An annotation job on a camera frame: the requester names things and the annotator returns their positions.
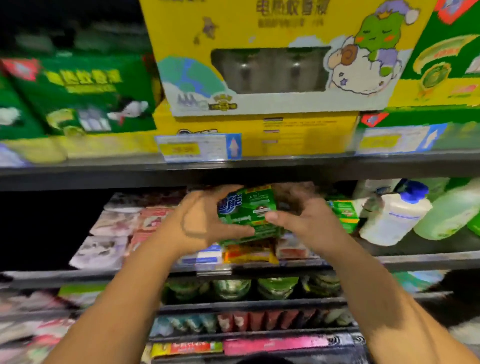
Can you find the person's right hand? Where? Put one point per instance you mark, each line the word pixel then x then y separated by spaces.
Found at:
pixel 315 225

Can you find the person's left hand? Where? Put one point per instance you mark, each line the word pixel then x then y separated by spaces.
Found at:
pixel 191 221

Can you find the stack of white purple soap boxes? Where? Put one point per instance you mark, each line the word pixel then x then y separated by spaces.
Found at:
pixel 294 249

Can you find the stack of green soap boxes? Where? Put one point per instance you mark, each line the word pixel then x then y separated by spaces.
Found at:
pixel 346 214

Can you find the stack of white orange soap boxes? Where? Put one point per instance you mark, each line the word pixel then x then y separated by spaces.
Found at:
pixel 202 256

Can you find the stack of pink soap boxes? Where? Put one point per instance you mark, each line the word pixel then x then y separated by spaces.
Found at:
pixel 150 219

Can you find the green blue print soap box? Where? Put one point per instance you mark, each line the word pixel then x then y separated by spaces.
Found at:
pixel 251 210

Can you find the stack of yellow soap boxes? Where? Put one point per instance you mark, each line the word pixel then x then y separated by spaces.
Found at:
pixel 251 253

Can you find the white hand sanitizer bottle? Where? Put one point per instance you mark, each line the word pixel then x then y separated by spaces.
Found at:
pixel 375 187
pixel 394 217

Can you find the green hand sanitizer bottle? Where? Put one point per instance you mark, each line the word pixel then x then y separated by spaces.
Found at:
pixel 450 210

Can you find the person's left forearm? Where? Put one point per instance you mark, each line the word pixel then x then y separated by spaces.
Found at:
pixel 116 311

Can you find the person's right forearm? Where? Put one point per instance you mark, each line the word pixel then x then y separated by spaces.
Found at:
pixel 405 307

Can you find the white blue price tag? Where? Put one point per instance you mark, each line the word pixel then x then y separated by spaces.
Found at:
pixel 196 148
pixel 401 139

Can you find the flat yellow box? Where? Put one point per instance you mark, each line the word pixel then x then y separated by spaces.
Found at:
pixel 300 133

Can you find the teal packets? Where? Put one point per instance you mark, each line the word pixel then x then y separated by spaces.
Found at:
pixel 334 316

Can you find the row of blue white tubes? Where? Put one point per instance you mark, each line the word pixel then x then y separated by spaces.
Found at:
pixel 184 324

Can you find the row of red tubes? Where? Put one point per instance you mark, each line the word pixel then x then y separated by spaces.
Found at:
pixel 262 320

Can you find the pink flat pack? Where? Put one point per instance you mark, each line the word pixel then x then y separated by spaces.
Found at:
pixel 274 345

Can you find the yellow red flat pack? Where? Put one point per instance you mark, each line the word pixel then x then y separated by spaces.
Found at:
pixel 187 349

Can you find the green white carton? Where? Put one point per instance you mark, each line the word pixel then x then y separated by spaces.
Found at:
pixel 82 294

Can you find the green box mosquito print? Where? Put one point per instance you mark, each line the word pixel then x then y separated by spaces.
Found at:
pixel 82 90
pixel 22 120

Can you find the row of pink orange packets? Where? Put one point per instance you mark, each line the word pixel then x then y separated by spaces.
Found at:
pixel 22 304

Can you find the large yellow box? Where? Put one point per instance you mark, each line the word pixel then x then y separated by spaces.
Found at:
pixel 172 30

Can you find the pile of colourful packets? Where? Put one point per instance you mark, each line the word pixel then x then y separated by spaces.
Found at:
pixel 34 337

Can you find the row of dark green packs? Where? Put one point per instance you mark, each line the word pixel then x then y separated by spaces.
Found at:
pixel 75 39

